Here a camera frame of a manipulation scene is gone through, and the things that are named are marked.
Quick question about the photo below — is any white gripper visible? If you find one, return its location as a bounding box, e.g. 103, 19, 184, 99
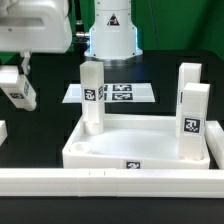
0, 0, 72, 75

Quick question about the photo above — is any white desk top tray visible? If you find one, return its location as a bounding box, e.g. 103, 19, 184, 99
62, 114, 210, 169

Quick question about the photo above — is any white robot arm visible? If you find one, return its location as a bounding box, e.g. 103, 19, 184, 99
0, 0, 142, 75

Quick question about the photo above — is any fiducial marker sheet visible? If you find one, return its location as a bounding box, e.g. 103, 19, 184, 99
63, 83, 155, 103

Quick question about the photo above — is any black cable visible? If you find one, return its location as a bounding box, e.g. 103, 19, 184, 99
73, 0, 90, 41

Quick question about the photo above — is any white front fence rail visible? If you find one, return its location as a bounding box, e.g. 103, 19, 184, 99
0, 168, 224, 198

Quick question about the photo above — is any white fence rail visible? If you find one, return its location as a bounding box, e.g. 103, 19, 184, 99
0, 168, 224, 198
205, 121, 224, 170

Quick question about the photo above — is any white right fence rail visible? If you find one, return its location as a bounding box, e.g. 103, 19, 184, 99
205, 121, 224, 170

